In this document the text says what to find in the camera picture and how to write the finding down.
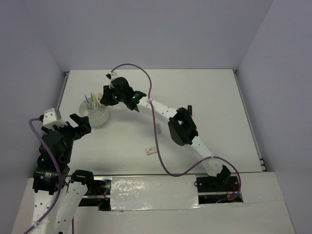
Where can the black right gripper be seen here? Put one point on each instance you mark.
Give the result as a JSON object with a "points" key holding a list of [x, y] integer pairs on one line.
{"points": [[106, 99]]}

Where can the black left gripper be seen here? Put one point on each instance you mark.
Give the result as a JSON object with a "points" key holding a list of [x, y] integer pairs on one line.
{"points": [[84, 127]]}

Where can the yellow clear pen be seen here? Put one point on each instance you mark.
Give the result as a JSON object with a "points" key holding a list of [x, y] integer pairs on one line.
{"points": [[94, 97]]}

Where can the white staple box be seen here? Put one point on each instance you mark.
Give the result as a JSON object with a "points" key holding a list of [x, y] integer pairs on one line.
{"points": [[151, 150]]}

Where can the pink capped black highlighter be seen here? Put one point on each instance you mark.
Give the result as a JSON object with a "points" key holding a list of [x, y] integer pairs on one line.
{"points": [[190, 110]]}

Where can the blue clear pen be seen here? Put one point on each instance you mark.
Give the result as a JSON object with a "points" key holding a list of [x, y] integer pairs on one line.
{"points": [[92, 101]]}

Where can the beige long eraser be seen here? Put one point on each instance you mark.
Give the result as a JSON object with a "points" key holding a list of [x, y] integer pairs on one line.
{"points": [[158, 128]]}

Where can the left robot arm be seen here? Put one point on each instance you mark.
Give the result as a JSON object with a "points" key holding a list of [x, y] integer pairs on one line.
{"points": [[56, 197]]}

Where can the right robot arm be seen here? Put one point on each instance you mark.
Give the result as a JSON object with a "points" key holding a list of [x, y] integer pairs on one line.
{"points": [[182, 128]]}

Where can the white round container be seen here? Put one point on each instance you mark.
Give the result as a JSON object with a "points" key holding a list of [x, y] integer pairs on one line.
{"points": [[97, 116]]}

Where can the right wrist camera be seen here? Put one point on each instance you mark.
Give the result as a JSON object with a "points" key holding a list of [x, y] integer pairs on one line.
{"points": [[112, 76]]}

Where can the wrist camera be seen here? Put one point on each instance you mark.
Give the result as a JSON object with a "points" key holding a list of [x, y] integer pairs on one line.
{"points": [[52, 117], [112, 76]]}

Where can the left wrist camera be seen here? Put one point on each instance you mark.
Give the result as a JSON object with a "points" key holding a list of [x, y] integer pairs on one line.
{"points": [[52, 117]]}

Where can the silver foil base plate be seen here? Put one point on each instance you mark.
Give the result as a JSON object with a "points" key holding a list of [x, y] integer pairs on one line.
{"points": [[152, 193]]}

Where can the black mounting rail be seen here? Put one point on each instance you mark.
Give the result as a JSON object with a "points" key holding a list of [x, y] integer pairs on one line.
{"points": [[208, 193]]}

